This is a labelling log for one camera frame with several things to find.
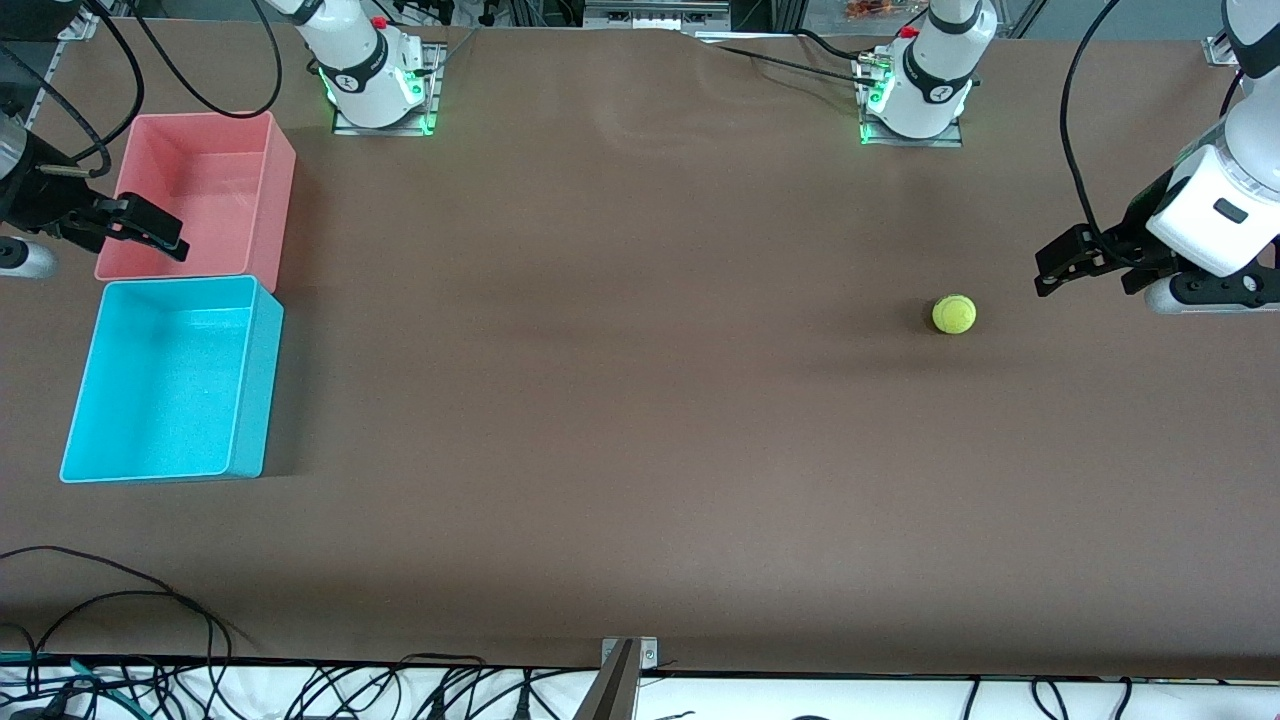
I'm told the yellow-green tennis ball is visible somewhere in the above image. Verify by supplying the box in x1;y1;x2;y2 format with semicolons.
932;294;978;336

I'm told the pink plastic bin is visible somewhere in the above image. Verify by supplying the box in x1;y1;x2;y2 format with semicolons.
94;111;298;293

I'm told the blue plastic bin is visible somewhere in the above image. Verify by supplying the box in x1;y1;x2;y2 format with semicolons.
59;275;285;485

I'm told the grey metal bar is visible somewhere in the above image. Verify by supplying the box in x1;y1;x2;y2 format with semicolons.
570;640;641;720

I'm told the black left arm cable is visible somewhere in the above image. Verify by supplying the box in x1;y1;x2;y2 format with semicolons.
1062;0;1126;266

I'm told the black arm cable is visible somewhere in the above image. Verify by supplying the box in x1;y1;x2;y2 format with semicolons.
130;0;286;119
0;0;146;181
1062;0;1126;266

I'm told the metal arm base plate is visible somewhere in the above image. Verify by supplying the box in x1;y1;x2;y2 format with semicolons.
860;50;963;148
332;45;441;136

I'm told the thin black looped cable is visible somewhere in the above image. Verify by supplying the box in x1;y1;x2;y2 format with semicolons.
0;545;256;666
30;590;217;666

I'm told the black base power cable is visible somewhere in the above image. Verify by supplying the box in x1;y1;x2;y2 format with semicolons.
715;28;881;86

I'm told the teal cable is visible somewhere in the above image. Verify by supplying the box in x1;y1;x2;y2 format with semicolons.
0;652;131;706

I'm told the aluminium frame profile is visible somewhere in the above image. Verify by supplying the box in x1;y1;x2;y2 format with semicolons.
583;0;731;31

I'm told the silver metal bracket plate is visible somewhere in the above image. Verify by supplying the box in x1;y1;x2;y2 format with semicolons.
600;637;659;673

